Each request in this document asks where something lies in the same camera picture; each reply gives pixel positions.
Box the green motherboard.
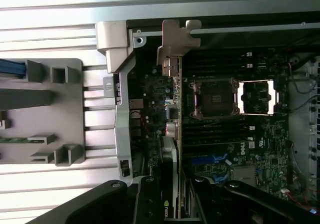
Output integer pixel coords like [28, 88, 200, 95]
[128, 47, 293, 209]

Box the perforated steel disk bay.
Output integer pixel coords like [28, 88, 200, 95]
[287, 52, 320, 184]

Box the hard disk in blue carrier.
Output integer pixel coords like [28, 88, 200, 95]
[0, 60, 26, 80]

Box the grey plastic parts rack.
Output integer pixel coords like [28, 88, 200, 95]
[0, 58, 87, 167]

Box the silver chipset heatsink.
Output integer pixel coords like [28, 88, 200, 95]
[231, 166, 258, 185]

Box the beige case handle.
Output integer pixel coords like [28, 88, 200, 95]
[96, 20, 138, 186]

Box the blue expansion slot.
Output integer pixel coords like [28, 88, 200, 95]
[191, 153, 229, 165]

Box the open metal socket cover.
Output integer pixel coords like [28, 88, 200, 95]
[237, 80, 280, 116]

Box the CPU socket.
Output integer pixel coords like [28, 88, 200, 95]
[189, 78, 239, 121]

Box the open grey PC case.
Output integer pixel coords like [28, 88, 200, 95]
[96, 18, 320, 224]

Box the green RAM stick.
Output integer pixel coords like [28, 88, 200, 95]
[0, 137, 46, 144]

